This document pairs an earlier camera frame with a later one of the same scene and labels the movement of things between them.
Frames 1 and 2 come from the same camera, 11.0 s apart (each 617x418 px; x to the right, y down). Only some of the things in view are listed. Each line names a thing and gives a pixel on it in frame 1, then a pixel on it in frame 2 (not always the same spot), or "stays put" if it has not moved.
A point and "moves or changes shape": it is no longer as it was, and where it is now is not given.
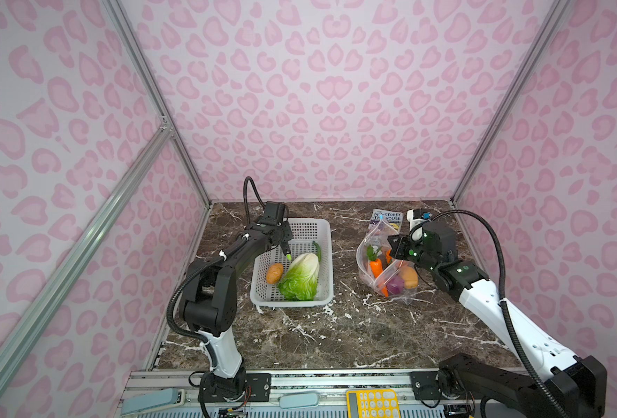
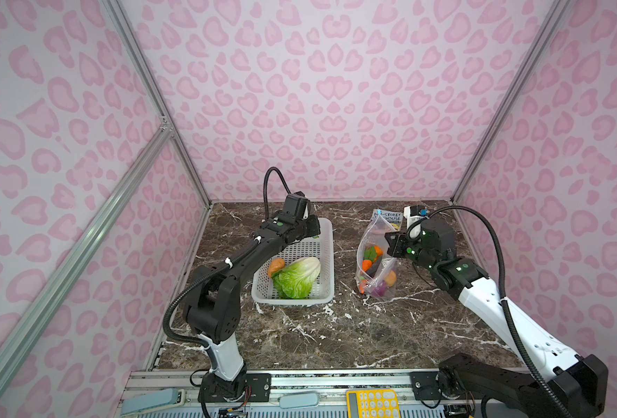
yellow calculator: (372, 403) stays put
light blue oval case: (300, 400) stays put
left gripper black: (288, 233) → (315, 225)
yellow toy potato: (410, 275) → (390, 278)
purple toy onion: (396, 285) → (380, 290)
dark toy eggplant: (318, 250) → (375, 266)
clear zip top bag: (376, 269) moves or changes shape
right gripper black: (398, 249) stays put
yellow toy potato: (274, 273) moves or changes shape
